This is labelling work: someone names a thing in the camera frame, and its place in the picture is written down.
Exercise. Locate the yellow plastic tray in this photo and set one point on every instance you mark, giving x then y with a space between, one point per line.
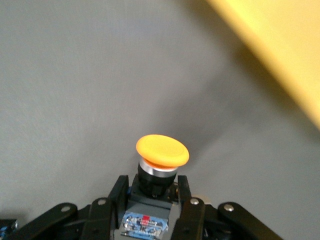
287 37

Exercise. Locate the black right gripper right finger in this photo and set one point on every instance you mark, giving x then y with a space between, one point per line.
197 220

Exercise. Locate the yellow push button switch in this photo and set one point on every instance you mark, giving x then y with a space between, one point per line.
162 150

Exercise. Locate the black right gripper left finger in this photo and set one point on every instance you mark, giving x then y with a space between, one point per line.
97 220

